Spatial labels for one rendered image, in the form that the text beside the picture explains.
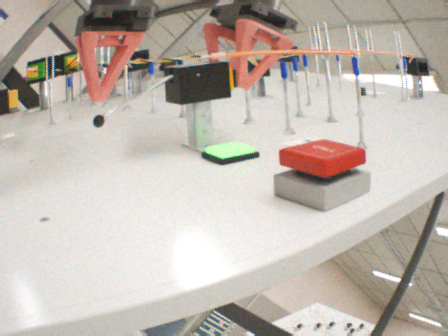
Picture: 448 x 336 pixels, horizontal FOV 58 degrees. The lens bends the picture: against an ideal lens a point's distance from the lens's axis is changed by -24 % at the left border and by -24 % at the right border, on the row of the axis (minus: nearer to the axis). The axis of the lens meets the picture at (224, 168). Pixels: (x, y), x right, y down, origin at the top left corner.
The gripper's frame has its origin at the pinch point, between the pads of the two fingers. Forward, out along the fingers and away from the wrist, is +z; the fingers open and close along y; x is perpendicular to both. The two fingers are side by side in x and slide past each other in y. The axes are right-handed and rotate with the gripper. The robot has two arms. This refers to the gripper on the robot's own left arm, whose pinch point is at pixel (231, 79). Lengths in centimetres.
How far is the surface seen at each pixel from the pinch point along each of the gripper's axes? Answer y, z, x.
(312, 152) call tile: -20.8, 5.4, 4.0
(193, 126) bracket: -0.7, 6.1, 2.8
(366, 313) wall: 681, 328, -1016
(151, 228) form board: -18.4, 13.3, 12.8
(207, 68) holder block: -2.2, 0.0, 4.2
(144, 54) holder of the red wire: 54, -7, -8
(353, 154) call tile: -22.9, 4.5, 1.7
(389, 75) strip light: 211, -92, -262
